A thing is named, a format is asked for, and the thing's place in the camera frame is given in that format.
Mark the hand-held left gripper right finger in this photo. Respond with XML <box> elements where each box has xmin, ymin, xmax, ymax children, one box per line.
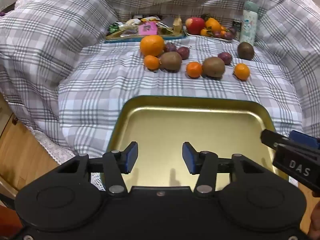
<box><xmin>182</xmin><ymin>141</ymin><xmax>265</xmax><ymax>198</ymax></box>

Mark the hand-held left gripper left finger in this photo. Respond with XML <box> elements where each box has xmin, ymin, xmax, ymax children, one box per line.
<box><xmin>56</xmin><ymin>141</ymin><xmax>139</xmax><ymax>197</ymax></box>

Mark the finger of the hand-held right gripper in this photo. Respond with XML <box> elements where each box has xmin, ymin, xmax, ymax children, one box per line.
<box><xmin>289</xmin><ymin>131</ymin><xmax>320</xmax><ymax>151</ymax></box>
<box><xmin>260</xmin><ymin>129</ymin><xmax>288</xmax><ymax>151</ymax></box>

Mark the gold tin tray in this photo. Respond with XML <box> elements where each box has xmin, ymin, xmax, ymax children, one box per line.
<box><xmin>101</xmin><ymin>95</ymin><xmax>289</xmax><ymax>193</ymax></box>

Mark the small mandarin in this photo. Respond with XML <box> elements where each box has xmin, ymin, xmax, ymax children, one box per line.
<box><xmin>144</xmin><ymin>55</ymin><xmax>161</xmax><ymax>71</ymax></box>
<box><xmin>234</xmin><ymin>63</ymin><xmax>250</xmax><ymax>81</ymax></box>
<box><xmin>186</xmin><ymin>62</ymin><xmax>203</xmax><ymax>78</ymax></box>

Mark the dark brown kiwi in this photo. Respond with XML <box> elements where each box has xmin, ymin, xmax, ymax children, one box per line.
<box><xmin>237</xmin><ymin>42</ymin><xmax>255</xmax><ymax>61</ymax></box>

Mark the person's right hand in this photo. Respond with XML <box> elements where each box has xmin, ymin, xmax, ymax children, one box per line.
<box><xmin>309</xmin><ymin>200</ymin><xmax>320</xmax><ymax>238</ymax></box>

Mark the grey plaid blanket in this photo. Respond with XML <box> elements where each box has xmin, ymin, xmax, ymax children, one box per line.
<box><xmin>0</xmin><ymin>0</ymin><xmax>320</xmax><ymax>188</ymax></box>

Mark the white lace bed sheet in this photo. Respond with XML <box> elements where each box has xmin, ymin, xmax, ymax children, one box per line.
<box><xmin>26</xmin><ymin>126</ymin><xmax>107</xmax><ymax>195</ymax></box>

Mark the pale green plate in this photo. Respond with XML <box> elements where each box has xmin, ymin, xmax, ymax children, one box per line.
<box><xmin>184</xmin><ymin>24</ymin><xmax>237</xmax><ymax>43</ymax></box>

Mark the large round orange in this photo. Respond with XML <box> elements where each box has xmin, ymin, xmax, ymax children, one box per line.
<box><xmin>140</xmin><ymin>35</ymin><xmax>165</xmax><ymax>57</ymax></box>

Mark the dark drink can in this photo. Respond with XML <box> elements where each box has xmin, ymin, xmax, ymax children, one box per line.
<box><xmin>232</xmin><ymin>20</ymin><xmax>242</xmax><ymax>39</ymax></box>

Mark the green cat print bottle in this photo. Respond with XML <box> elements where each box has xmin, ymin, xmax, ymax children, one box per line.
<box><xmin>239</xmin><ymin>1</ymin><xmax>259</xmax><ymax>47</ymax></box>

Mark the blue-rimmed snack tin tray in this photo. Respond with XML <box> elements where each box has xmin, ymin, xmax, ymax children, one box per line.
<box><xmin>105</xmin><ymin>15</ymin><xmax>187</xmax><ymax>43</ymax></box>

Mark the pear-shaped orange with leaves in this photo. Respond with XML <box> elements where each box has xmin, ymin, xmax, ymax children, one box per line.
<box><xmin>201</xmin><ymin>14</ymin><xmax>222</xmax><ymax>33</ymax></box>

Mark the pink snack packet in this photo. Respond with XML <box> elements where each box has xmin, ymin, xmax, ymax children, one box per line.
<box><xmin>138</xmin><ymin>22</ymin><xmax>158</xmax><ymax>35</ymax></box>

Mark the green foil candy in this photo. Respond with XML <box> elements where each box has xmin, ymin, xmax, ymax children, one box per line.
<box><xmin>108</xmin><ymin>22</ymin><xmax>122</xmax><ymax>33</ymax></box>

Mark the red apple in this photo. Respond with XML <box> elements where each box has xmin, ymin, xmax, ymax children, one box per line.
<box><xmin>185</xmin><ymin>17</ymin><xmax>206</xmax><ymax>35</ymax></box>

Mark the tan paper pouch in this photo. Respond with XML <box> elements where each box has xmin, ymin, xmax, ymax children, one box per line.
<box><xmin>173</xmin><ymin>14</ymin><xmax>182</xmax><ymax>33</ymax></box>

